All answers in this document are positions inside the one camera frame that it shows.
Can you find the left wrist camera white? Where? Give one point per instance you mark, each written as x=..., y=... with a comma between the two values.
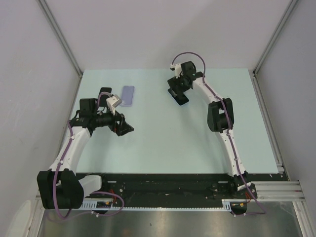
x=113, y=102

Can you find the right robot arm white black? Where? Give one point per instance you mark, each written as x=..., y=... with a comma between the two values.
x=220, y=117

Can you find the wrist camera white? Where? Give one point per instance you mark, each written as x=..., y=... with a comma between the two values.
x=177, y=69
x=113, y=102

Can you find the aluminium front rail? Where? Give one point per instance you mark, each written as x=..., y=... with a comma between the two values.
x=274, y=190

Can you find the aluminium corner frame post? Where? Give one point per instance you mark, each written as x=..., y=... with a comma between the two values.
x=275, y=35
x=59, y=35

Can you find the black phone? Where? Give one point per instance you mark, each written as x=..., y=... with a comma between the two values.
x=180, y=98

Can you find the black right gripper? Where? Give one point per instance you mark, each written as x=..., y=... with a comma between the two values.
x=174, y=82

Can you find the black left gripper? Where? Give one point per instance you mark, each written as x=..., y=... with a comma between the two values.
x=122, y=127

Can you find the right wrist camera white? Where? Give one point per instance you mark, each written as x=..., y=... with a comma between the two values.
x=177, y=69

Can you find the black smartphone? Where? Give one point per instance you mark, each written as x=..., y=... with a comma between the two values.
x=105, y=91

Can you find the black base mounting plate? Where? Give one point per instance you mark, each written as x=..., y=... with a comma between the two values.
x=170, y=190

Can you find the white slotted cable duct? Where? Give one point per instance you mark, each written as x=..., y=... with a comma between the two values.
x=103, y=205

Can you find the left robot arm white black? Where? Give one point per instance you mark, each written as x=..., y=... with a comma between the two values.
x=59, y=186

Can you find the aluminium corner frame post left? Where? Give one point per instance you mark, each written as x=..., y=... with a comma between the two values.
x=59, y=35

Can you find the aluminium corner frame post right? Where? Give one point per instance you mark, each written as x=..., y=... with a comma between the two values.
x=275, y=35

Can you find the lilac phone case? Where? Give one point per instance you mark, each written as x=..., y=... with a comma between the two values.
x=127, y=96

